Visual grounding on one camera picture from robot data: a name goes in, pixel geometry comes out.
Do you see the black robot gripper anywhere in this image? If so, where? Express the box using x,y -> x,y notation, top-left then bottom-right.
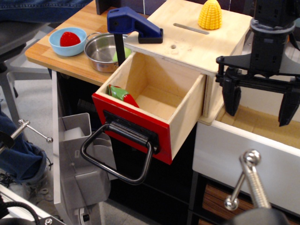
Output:
216,0 -> 300,127

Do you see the plywood box housing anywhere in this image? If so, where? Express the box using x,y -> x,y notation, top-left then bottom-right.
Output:
125,0 -> 252,125

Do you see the wooden drawer with red front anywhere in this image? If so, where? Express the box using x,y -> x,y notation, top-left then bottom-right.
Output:
92,52 -> 206,164

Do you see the metal clamp screw right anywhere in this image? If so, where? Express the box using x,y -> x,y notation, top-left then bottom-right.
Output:
224,149 -> 271,211

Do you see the metal clamp screw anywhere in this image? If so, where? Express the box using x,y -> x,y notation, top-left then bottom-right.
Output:
224,149 -> 271,211
0,119 -> 53,154

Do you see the yellow toy corn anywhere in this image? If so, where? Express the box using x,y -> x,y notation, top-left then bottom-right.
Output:
198,0 -> 222,30

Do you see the green toy fruit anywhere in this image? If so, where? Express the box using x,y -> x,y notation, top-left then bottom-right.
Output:
112,47 -> 131,62

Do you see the red toy chili pepper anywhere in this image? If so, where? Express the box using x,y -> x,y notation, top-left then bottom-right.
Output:
108,84 -> 139,108

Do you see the blue bar clamp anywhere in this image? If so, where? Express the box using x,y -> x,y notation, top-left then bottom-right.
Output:
107,7 -> 163,65

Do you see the stainless steel pot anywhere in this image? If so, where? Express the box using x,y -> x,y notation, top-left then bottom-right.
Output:
84,32 -> 119,73

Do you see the grey metal machine housing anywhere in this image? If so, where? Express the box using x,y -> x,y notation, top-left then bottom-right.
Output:
52,70 -> 118,225

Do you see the red toy strawberry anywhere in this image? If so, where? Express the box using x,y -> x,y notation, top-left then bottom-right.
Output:
60,31 -> 81,47

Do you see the light blue bowl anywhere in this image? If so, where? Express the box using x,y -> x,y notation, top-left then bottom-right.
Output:
49,27 -> 87,57

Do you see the person in denim background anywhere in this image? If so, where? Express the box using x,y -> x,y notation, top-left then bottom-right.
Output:
0,0 -> 91,23

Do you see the metal clamp screw left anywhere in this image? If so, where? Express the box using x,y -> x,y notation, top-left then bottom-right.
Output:
0,119 -> 53,154

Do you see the person leg in jeans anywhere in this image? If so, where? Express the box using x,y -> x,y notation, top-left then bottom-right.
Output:
0,105 -> 56,202

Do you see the grey chair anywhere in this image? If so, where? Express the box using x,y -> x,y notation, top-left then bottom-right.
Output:
0,21 -> 51,124

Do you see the black metal drawer handle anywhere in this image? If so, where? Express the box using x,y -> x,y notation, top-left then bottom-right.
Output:
80,120 -> 159,186

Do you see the black cable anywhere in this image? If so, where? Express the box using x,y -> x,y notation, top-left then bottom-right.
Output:
0,201 -> 42,225

